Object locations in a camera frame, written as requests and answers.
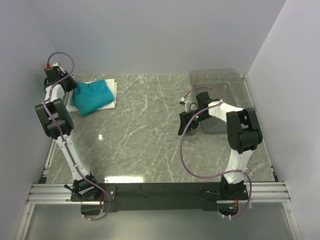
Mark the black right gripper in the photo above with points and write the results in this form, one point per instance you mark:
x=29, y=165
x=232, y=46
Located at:
x=185, y=119

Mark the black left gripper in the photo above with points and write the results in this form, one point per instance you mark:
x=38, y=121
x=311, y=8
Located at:
x=73, y=84

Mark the teal t shirt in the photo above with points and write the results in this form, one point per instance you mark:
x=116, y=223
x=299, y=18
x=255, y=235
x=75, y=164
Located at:
x=89, y=97

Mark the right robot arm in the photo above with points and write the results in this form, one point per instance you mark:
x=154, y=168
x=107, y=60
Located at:
x=243, y=135

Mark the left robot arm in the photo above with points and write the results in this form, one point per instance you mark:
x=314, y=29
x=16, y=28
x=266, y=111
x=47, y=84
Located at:
x=58, y=125

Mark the folded white t shirt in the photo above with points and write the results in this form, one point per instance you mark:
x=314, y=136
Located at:
x=113, y=87

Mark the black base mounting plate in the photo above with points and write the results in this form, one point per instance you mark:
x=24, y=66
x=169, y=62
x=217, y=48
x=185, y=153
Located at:
x=169, y=196

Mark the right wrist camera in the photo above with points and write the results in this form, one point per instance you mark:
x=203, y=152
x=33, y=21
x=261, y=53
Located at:
x=186, y=103

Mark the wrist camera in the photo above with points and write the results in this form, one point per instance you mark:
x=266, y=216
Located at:
x=186, y=103
x=53, y=73

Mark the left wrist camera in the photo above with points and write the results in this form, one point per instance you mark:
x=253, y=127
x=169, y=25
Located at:
x=53, y=73

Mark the aluminium rail frame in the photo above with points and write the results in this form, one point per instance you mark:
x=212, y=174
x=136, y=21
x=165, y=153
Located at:
x=262, y=192

